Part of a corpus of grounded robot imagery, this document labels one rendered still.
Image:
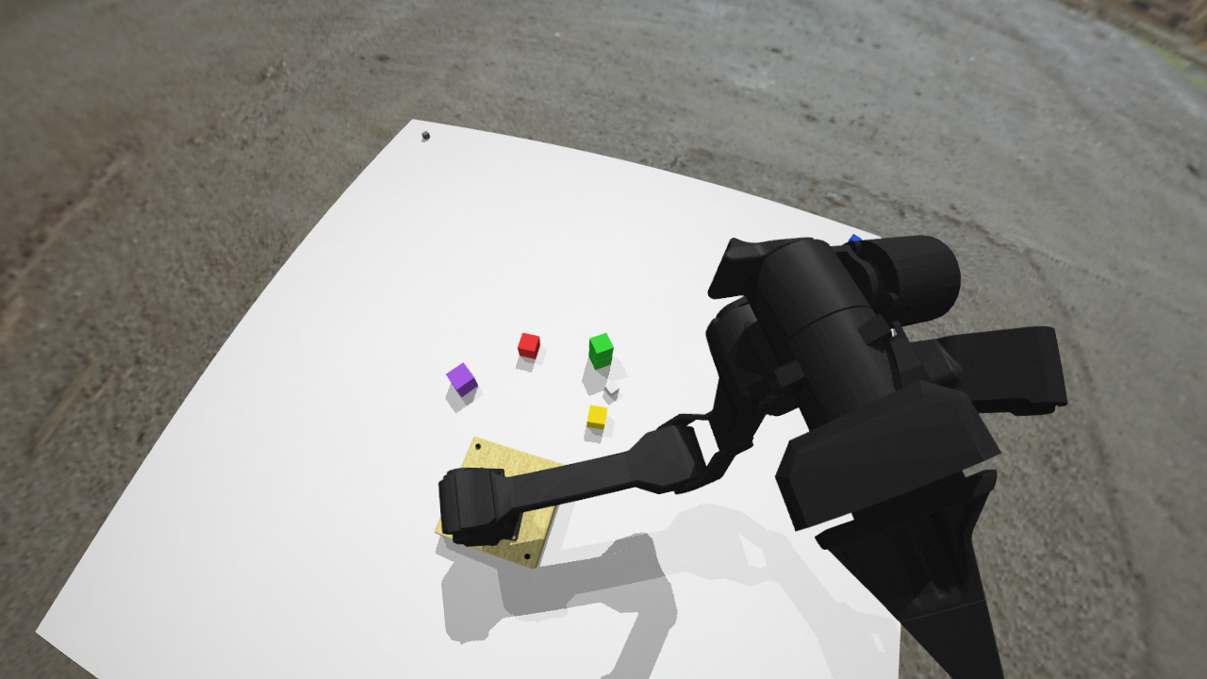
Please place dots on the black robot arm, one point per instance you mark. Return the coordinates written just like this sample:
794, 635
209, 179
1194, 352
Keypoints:
788, 285

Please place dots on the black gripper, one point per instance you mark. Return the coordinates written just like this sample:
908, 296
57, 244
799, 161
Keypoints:
892, 457

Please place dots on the red block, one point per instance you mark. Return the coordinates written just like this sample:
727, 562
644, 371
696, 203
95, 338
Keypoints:
529, 345

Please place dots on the purple cube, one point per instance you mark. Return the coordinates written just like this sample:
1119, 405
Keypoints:
462, 379

